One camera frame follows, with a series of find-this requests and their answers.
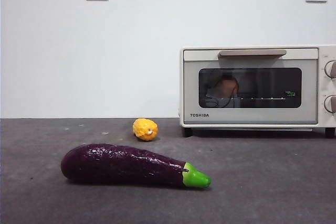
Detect round white oven knob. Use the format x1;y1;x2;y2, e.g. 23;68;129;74
324;60;336;78
323;95;336;113

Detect yellow toy corn cob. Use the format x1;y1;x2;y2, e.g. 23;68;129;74
132;118;159;141

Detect glass oven door with handle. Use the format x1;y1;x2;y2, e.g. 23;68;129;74
183;48;320;125

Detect brown potato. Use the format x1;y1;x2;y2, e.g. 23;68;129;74
214;75;240;99

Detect purple toy eggplant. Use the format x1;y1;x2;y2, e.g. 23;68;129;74
60;143;212;189

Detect white toaster oven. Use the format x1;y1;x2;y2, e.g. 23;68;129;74
180;45;336;138

